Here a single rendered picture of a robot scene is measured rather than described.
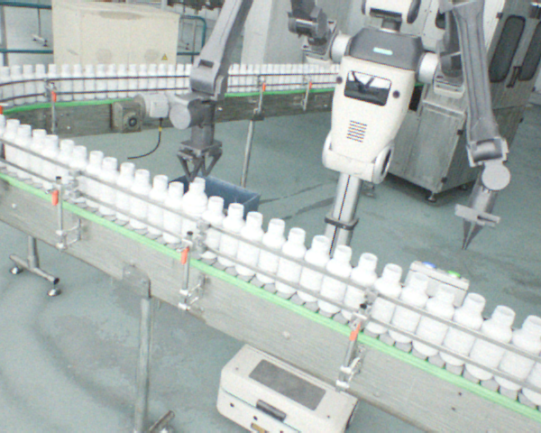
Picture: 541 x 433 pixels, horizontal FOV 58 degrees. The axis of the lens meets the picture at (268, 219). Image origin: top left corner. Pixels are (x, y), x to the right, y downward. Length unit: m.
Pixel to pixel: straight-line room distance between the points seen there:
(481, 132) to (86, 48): 4.34
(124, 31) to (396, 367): 4.59
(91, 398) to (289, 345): 1.24
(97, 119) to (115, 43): 2.62
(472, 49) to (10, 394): 2.09
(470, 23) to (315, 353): 0.82
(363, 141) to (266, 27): 5.56
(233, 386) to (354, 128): 1.10
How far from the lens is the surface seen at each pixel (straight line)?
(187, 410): 2.27
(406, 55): 1.67
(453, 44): 1.44
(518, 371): 1.17
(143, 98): 2.69
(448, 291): 1.14
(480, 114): 1.23
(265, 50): 7.15
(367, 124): 1.65
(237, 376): 2.06
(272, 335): 1.28
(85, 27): 5.12
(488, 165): 1.19
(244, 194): 1.91
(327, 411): 2.02
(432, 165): 4.85
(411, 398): 1.23
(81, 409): 2.29
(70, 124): 2.66
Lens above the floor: 1.70
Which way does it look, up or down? 26 degrees down
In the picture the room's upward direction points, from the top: 10 degrees clockwise
